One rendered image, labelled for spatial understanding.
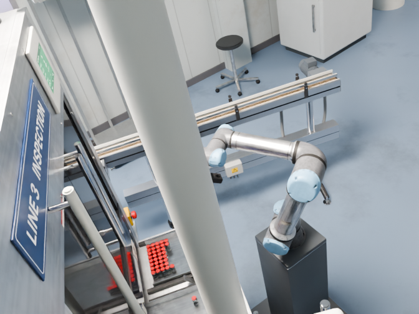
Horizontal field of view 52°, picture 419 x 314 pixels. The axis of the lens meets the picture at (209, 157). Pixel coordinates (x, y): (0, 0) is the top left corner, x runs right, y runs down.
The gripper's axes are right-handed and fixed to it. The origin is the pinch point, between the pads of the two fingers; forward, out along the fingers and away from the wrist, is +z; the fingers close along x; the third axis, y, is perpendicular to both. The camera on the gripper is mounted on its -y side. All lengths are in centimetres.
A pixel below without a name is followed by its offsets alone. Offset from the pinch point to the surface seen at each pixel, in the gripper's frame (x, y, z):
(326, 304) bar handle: 87, -16, -38
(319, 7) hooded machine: -252, -180, 44
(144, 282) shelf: 14.8, 39.4, 21.6
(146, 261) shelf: 3.6, 37.0, 21.6
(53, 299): 87, 39, -76
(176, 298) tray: 28.6, 27.2, 21.4
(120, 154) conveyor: -82, 40, 18
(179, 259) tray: 9.1, 21.5, 21.4
